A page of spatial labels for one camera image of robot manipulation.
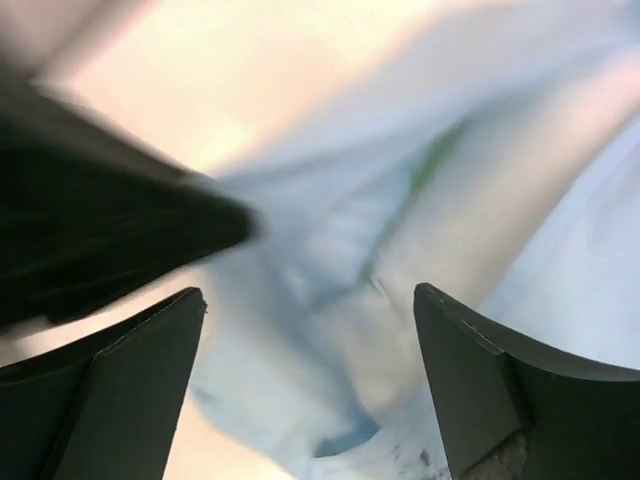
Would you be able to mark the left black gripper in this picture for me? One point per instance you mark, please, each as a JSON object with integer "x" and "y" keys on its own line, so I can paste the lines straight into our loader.
{"x": 87, "y": 219}

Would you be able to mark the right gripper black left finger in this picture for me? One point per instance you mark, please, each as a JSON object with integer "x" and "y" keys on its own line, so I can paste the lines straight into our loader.
{"x": 106, "y": 406}

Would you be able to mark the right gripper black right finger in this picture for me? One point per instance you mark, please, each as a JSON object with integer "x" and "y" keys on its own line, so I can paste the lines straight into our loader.
{"x": 511, "y": 407}

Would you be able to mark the white pillow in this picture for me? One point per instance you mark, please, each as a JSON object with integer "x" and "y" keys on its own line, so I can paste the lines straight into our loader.
{"x": 533, "y": 222}

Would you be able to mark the light blue pillowcase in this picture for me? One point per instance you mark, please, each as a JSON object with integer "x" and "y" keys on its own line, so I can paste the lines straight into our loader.
{"x": 311, "y": 346}

